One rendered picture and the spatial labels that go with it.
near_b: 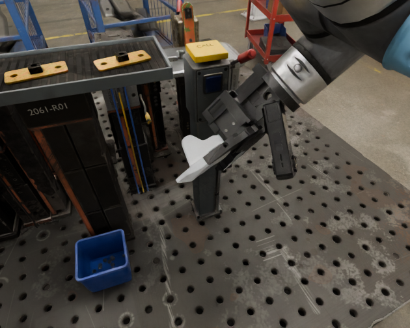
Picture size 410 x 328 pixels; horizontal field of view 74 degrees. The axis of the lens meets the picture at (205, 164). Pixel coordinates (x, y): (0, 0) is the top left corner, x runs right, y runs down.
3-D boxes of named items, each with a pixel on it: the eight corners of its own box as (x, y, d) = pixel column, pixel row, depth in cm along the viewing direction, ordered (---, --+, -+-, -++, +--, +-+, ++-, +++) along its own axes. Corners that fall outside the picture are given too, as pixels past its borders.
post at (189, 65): (213, 194, 83) (218, 47, 52) (222, 213, 78) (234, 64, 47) (189, 200, 81) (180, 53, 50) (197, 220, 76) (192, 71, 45)
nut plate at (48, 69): (65, 62, 43) (62, 54, 42) (69, 71, 41) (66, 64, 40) (5, 73, 40) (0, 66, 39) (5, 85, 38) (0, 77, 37)
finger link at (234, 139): (200, 161, 42) (243, 132, 44) (207, 170, 42) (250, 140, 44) (202, 152, 38) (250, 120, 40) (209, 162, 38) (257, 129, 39)
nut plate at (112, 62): (143, 51, 46) (142, 43, 45) (152, 59, 44) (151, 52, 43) (93, 62, 43) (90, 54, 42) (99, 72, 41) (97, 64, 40)
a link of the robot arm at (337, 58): (353, -39, 33) (372, 10, 39) (281, 32, 38) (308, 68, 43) (398, -22, 28) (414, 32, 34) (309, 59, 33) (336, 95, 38)
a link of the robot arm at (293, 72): (328, 89, 41) (326, 80, 34) (302, 110, 43) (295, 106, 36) (295, 53, 42) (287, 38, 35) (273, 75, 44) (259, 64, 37)
